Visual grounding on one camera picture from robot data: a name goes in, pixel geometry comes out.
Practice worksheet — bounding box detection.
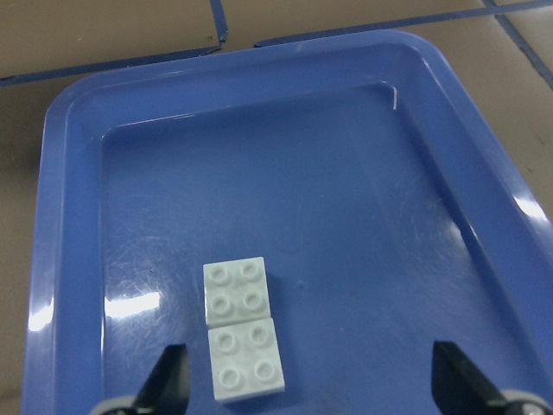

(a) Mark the white block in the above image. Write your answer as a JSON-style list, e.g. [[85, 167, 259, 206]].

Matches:
[[208, 317, 285, 404], [203, 257, 271, 329]]

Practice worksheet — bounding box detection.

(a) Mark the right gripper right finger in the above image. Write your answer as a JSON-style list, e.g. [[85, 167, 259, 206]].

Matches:
[[431, 341, 518, 415]]

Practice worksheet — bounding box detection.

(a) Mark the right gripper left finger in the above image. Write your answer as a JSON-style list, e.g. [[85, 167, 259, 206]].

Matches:
[[131, 344, 190, 414]]

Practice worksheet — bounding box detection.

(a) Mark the blue plastic tray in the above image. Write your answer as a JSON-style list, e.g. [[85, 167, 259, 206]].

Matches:
[[22, 30, 552, 414]]

